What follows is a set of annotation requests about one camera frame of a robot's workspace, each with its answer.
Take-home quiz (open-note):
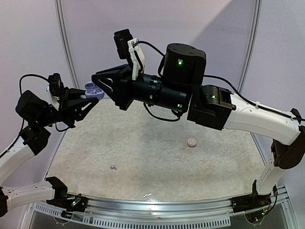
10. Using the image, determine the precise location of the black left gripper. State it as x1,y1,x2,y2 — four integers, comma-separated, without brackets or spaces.
36,85,99,127

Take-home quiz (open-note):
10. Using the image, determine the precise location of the lavender earbud charging case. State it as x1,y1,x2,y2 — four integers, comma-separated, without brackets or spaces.
84,81,105,100

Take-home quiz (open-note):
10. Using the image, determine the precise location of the pink earbud charging case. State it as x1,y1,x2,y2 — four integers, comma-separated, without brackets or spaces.
187,138,197,147

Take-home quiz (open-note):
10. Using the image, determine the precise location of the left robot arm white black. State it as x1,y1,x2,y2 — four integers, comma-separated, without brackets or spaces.
0,87,99,216

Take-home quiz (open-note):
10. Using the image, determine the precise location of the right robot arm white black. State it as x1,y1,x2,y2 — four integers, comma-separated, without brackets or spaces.
91,42,305,208

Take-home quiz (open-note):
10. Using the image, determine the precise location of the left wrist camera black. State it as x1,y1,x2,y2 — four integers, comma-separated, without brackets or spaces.
47,73,64,110

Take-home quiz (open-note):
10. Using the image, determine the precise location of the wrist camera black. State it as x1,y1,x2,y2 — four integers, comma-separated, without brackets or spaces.
47,73,64,110
113,29,146,81

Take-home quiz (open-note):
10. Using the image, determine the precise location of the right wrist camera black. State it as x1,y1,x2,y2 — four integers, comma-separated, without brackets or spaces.
113,29,146,81

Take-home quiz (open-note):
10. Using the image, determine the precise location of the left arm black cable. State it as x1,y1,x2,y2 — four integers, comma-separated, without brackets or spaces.
19,74,70,132

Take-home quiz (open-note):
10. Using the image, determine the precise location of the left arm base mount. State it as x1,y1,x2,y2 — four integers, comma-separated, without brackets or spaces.
46,193,89,212

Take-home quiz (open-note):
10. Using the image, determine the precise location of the aluminium front rail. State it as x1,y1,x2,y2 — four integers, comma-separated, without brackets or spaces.
21,186,298,229

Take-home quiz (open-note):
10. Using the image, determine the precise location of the right aluminium corner post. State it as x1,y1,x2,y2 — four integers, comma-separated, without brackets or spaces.
237,0,262,93

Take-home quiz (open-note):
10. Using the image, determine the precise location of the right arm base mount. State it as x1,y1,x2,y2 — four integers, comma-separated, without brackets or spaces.
230,189,278,216

